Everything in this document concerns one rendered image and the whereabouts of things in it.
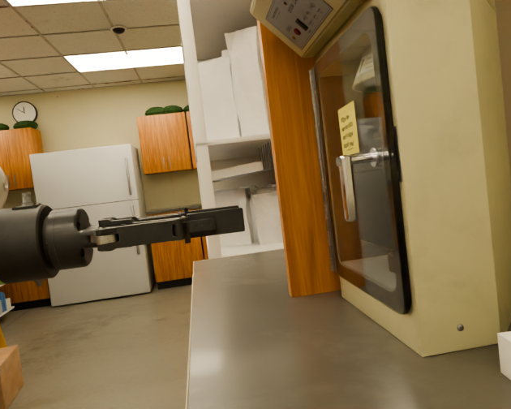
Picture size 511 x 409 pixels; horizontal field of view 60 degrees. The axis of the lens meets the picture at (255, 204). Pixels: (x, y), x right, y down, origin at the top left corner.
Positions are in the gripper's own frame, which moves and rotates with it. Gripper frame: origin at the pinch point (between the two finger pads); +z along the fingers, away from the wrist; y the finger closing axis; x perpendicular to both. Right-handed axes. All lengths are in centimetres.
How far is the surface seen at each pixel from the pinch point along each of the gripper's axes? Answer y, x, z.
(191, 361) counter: 5.6, 20.5, -5.7
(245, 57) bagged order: 123, -52, 24
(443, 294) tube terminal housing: -6.1, 12.3, 27.2
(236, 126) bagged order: 133, -26, 18
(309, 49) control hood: 21.5, -26.7, 20.9
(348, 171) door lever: -1.2, -4.5, 18.0
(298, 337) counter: 8.1, 20.3, 10.9
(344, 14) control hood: 5.0, -26.9, 21.7
